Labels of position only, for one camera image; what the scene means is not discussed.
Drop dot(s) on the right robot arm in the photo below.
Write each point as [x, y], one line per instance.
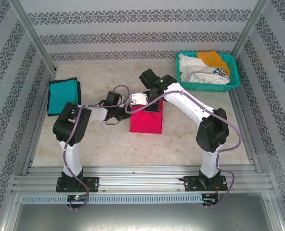
[212, 132]

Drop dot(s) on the folded navy t-shirt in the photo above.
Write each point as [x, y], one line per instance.
[79, 91]

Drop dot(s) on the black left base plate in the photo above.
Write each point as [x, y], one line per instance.
[93, 184]

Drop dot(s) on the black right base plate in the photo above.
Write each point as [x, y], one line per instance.
[190, 184]

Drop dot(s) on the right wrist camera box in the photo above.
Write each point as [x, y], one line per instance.
[138, 98]

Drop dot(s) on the grey metal sheet panel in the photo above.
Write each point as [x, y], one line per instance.
[142, 216]

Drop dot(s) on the plain white t-shirt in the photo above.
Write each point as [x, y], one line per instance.
[189, 63]

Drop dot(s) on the orange t-shirt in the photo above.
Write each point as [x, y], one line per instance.
[212, 60]

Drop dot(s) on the pink t-shirt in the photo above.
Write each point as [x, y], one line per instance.
[145, 122]

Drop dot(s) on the teal plastic basket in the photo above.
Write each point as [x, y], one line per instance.
[206, 87]

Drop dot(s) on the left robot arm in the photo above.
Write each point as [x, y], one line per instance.
[70, 125]

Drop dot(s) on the circuit board with green light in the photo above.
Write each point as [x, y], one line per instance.
[77, 198]

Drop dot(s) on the folded teal t-shirt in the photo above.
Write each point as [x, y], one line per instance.
[61, 96]

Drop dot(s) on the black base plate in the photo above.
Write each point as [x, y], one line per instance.
[93, 184]
[190, 184]

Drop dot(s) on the aluminium side rail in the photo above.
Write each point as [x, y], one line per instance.
[43, 108]
[238, 113]

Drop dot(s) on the aluminium corner post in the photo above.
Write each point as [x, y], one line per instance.
[249, 24]
[31, 31]

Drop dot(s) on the aluminium front rail frame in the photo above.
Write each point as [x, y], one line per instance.
[142, 178]

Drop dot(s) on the white t-shirt with print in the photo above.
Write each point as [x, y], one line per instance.
[210, 77]

